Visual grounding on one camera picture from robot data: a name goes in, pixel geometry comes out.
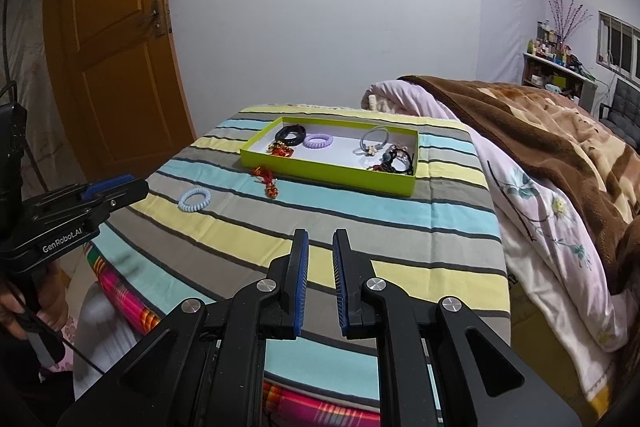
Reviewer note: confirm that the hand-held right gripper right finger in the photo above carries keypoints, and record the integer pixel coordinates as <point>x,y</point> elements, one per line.
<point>341,292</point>

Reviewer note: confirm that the pink floral quilt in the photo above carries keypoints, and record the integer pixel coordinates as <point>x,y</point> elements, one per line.
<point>540,217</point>

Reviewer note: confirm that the wooden door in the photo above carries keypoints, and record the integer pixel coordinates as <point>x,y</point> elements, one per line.
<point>125,82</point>

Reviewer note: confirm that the white shelf unit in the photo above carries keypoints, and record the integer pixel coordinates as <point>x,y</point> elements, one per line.
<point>537,74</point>

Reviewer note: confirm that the purple flower branches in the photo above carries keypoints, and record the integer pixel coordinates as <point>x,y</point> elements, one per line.
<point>565,19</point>

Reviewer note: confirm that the black wrist band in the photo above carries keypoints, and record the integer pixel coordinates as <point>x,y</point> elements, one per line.
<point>287,138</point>

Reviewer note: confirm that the person's left hand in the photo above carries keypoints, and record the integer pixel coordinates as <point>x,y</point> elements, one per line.
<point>55,307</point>

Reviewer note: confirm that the row of bottles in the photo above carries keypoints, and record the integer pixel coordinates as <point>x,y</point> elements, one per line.
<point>550,47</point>

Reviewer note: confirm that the window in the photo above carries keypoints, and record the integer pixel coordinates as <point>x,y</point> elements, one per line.
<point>620,42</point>

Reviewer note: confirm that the green shallow box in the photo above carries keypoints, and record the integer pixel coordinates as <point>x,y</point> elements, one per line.
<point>325,174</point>

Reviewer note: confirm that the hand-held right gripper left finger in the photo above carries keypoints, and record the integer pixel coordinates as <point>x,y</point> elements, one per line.
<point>299,292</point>

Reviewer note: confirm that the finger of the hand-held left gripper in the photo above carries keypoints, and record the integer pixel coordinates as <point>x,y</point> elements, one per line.
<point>107,184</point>
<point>130,194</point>

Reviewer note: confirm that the metal door lock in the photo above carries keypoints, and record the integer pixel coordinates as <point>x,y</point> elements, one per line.
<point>156,17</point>

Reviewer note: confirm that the black office chair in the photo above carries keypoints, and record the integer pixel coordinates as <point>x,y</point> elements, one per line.
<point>625,99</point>

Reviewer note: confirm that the pink plaid blanket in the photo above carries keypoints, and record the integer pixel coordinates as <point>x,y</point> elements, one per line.
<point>125,297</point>

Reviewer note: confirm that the brown fleece blanket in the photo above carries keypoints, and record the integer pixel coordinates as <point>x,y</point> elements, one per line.
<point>550,137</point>

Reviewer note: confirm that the striped bed sheet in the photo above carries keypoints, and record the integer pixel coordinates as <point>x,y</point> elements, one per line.
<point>425,232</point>

